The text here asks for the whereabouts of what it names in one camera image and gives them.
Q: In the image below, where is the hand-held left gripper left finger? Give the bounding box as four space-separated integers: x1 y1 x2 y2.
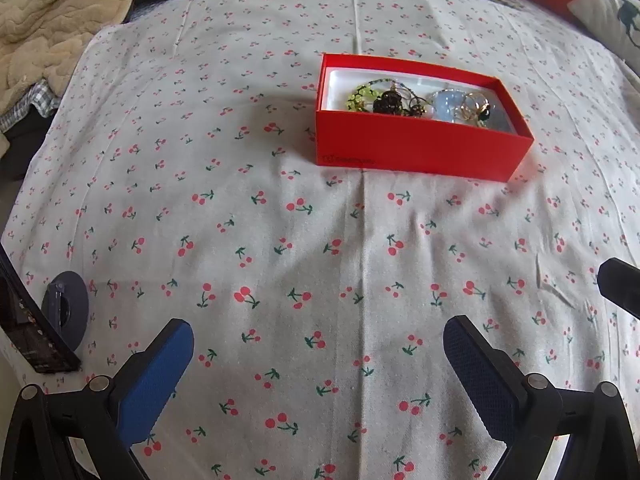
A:
0 318 195 480

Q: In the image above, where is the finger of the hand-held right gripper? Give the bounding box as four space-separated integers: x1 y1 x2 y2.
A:
597 257 640 319

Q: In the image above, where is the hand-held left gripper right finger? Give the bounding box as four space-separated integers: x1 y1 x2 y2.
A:
443 315 640 480

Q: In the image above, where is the red jewelry box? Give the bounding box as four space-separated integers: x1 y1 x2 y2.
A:
315 53 535 182

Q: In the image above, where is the light blue bead bracelet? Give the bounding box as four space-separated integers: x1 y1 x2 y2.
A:
430 88 472 124

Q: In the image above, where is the brown cord bracelet pink bead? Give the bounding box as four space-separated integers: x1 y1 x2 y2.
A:
406 97 434 119

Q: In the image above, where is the dark brown bead bracelet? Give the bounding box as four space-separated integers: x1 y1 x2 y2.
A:
372 92 407 117

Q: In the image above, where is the thin bracelet with purple bead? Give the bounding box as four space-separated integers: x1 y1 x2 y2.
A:
367 77 417 97

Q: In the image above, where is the green bead bracelet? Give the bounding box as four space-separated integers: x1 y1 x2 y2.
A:
345 85 382 112

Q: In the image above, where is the dark grey round stand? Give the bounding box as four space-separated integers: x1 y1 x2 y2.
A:
41 271 90 352

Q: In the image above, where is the black flat box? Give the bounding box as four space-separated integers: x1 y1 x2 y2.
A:
0 247 82 375

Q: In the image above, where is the cherry print bed sheet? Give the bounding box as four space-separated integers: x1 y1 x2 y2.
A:
0 0 640 480

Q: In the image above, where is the deer print pillow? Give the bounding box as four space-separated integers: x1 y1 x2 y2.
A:
567 0 640 69

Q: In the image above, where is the plaid cloth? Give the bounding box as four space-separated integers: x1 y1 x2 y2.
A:
0 80 61 129

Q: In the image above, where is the beige quilted blanket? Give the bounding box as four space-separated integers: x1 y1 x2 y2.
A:
0 0 147 112

